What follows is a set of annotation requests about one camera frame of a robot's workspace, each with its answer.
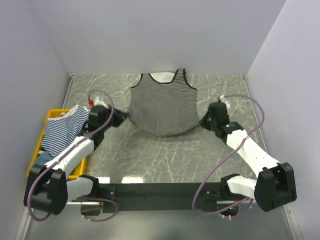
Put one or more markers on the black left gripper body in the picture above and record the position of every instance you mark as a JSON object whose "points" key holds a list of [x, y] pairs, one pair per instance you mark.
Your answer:
{"points": [[116, 119]]}

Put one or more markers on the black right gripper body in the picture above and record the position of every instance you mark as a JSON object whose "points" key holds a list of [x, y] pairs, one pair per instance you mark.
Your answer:
{"points": [[207, 122]]}

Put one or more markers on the black white striped tank top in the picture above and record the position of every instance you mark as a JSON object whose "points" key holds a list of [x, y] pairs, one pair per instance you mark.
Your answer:
{"points": [[164, 109]]}

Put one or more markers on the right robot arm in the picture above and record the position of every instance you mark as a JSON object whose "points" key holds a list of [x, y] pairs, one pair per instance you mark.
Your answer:
{"points": [[274, 185]]}

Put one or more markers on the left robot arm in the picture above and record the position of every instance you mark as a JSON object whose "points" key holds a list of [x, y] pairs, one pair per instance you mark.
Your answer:
{"points": [[48, 189]]}

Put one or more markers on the blue white striped tank top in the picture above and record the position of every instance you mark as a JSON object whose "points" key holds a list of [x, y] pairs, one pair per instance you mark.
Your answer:
{"points": [[60, 132]]}

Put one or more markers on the teal tank top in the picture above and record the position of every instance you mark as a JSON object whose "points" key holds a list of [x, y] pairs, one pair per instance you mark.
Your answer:
{"points": [[42, 159]]}

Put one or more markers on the yellow plastic bin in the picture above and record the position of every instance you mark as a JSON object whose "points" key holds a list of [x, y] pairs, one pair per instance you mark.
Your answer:
{"points": [[79, 169]]}

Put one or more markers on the black base beam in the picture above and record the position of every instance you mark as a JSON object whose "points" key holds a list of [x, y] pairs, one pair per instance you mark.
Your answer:
{"points": [[165, 196]]}

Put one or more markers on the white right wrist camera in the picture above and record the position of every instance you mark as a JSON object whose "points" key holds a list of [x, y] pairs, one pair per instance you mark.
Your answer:
{"points": [[223, 99]]}

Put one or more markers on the aluminium rail frame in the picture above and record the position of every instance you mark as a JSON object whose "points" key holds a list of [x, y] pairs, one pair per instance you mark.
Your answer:
{"points": [[253, 224]]}

